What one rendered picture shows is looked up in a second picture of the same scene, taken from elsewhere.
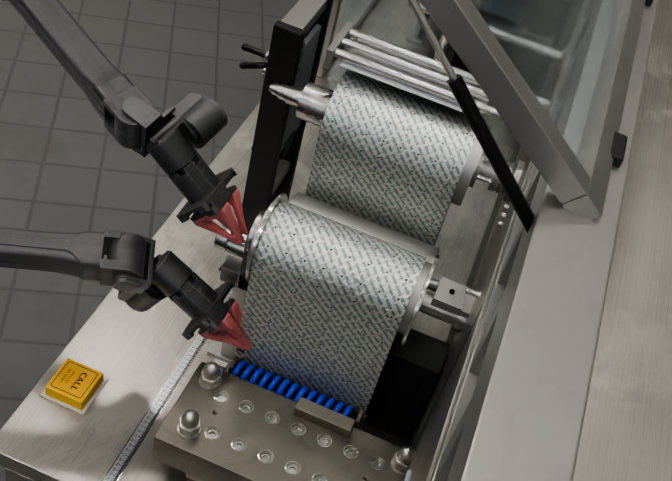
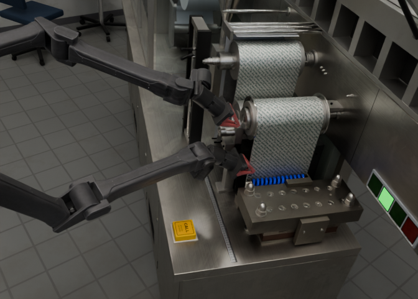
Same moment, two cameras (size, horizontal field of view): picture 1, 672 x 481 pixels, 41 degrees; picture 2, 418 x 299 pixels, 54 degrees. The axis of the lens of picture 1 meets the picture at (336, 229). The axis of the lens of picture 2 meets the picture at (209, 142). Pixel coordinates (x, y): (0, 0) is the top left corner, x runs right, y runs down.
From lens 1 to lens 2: 0.75 m
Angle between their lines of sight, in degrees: 21
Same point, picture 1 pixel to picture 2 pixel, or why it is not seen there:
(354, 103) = (249, 50)
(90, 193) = (37, 186)
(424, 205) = (287, 82)
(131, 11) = not seen: outside the picture
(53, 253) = (176, 164)
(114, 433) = (216, 239)
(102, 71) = (154, 74)
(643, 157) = not seen: hidden behind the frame
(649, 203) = not seen: hidden behind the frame
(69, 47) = (132, 69)
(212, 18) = (32, 89)
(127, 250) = (202, 149)
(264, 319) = (261, 153)
